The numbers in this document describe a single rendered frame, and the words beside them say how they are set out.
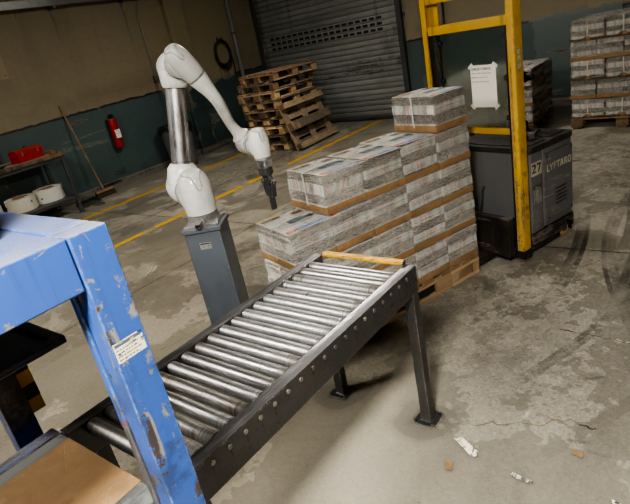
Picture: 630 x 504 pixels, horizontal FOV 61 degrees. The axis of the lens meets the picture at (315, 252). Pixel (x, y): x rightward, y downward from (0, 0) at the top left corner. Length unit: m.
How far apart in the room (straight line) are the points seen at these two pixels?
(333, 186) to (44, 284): 2.21
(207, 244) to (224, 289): 0.26
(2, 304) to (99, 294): 0.15
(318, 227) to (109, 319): 2.04
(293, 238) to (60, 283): 2.01
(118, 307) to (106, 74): 9.01
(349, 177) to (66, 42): 7.24
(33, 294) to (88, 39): 9.05
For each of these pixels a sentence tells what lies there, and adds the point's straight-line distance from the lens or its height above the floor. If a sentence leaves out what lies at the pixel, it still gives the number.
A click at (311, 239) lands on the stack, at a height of 0.75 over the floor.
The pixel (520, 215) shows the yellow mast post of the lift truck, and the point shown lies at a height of 0.37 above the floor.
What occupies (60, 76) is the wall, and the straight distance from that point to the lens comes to 9.56.
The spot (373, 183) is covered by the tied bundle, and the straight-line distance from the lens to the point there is 3.14.
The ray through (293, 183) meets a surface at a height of 0.98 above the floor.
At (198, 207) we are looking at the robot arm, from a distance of 2.70.
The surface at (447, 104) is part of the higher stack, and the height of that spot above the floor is 1.21.
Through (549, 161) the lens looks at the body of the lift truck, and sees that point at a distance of 4.16.
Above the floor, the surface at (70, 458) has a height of 0.80.
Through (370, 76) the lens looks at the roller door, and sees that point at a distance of 10.63.
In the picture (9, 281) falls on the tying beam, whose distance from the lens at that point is 0.94.
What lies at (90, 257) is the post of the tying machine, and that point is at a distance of 0.99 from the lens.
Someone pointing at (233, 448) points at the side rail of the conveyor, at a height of 0.76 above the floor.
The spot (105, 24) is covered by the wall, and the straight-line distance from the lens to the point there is 10.13.
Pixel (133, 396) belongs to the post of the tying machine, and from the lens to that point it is 1.09.
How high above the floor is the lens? 1.78
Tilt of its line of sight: 22 degrees down
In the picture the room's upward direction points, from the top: 12 degrees counter-clockwise
